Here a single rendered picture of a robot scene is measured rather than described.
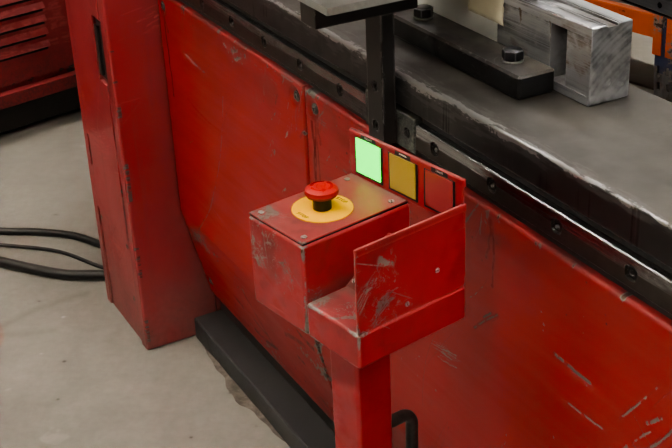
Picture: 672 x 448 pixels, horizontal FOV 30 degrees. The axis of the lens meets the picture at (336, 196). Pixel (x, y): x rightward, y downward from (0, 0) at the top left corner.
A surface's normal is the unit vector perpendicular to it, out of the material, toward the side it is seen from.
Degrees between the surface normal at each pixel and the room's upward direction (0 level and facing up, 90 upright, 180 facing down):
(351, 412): 90
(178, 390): 0
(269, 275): 90
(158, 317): 90
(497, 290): 90
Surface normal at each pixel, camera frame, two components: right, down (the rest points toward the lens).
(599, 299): -0.88, 0.25
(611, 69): 0.48, 0.37
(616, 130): -0.04, -0.90
